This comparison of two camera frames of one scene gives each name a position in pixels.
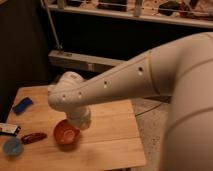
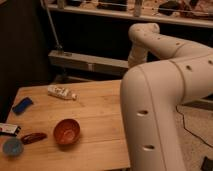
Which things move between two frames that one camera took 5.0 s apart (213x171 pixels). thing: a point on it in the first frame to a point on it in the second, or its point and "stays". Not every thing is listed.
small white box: [8, 128] stays
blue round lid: [12, 146] stays
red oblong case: [33, 137] stays
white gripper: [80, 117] to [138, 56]
